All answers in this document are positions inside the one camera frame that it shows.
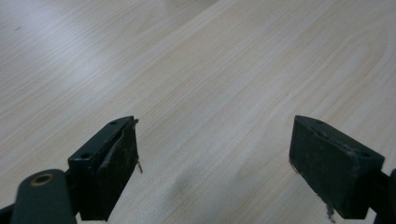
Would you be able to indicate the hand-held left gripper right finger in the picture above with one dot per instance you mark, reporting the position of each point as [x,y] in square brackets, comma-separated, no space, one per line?
[330,168]

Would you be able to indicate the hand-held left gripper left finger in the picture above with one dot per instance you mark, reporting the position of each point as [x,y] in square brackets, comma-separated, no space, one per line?
[106,168]

